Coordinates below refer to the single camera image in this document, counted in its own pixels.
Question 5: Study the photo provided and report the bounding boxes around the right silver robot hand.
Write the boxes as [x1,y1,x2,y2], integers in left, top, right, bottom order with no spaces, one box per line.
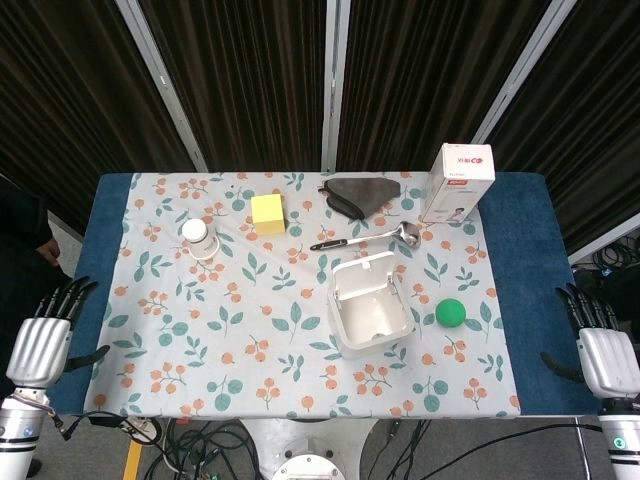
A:
[540,282,636,401]

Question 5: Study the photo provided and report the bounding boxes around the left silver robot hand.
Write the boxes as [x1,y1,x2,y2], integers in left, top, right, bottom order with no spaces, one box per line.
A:
[5,278,111,389]

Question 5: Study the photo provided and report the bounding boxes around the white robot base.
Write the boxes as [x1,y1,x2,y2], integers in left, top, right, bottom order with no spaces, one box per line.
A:
[238,417,385,480]

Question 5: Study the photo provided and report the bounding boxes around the white plastic box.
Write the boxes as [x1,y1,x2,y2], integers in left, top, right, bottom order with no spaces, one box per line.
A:
[327,251,416,360]

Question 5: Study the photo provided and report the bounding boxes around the blue table mat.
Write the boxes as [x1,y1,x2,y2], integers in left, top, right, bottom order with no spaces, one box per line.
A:
[47,171,601,417]

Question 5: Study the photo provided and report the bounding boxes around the white power strip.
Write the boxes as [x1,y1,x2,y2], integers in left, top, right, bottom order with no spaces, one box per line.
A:
[118,417,157,444]

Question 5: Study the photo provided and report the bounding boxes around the green ball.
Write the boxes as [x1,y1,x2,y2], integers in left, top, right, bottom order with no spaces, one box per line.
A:
[435,297,468,330]

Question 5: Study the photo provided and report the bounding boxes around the white pill bottle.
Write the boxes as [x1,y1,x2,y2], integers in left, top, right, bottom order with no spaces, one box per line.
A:
[180,218,222,260]

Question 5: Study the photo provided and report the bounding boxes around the white carton box red logo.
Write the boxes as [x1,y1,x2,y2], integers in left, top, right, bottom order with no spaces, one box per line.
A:
[417,142,497,225]

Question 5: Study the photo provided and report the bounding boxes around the floral tablecloth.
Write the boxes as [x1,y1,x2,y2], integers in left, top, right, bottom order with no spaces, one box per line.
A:
[83,171,522,419]

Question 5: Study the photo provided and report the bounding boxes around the yellow cube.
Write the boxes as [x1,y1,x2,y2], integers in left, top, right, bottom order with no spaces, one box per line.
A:
[249,193,287,236]

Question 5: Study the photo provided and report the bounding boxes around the grey folded cloth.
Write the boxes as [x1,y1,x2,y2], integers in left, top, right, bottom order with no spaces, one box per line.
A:
[318,175,403,220]

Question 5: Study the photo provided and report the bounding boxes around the black curtain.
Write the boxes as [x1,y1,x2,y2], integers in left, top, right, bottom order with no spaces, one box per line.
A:
[0,0,640,254]

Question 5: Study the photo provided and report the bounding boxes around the tangled black cable pile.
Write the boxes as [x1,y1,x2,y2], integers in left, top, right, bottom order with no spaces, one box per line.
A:
[572,227,640,321]

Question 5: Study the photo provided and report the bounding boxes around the black floor cables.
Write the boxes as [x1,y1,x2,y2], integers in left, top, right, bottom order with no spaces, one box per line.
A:
[53,410,601,480]

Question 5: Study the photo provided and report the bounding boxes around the steel ladle black handle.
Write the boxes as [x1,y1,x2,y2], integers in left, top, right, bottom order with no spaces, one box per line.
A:
[309,221,423,252]

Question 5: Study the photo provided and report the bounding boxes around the silver curtain frame post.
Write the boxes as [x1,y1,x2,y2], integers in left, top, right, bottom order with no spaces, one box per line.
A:
[320,0,353,173]
[471,0,570,146]
[113,0,209,174]

